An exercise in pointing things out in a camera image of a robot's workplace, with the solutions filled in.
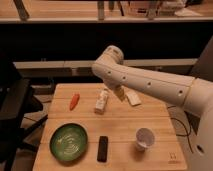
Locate white sponge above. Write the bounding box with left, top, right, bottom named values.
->
left=126, top=91, right=141, bottom=106

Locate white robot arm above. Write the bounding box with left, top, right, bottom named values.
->
left=92, top=45, right=213, bottom=171

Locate red orange pepper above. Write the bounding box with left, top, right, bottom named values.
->
left=69, top=93, right=80, bottom=111

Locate white paper cup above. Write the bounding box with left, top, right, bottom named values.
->
left=135, top=128, right=155, bottom=151

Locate black cable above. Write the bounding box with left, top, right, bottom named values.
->
left=167, top=105, right=195, bottom=154

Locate black rectangular remote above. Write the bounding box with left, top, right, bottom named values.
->
left=97, top=136, right=108, bottom=162

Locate black chair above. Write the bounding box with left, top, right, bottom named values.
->
left=0, top=58, right=47, bottom=171

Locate white plastic bottle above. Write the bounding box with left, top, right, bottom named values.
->
left=94, top=88, right=109, bottom=114

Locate green round plate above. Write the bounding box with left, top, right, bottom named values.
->
left=49, top=123, right=88, bottom=162

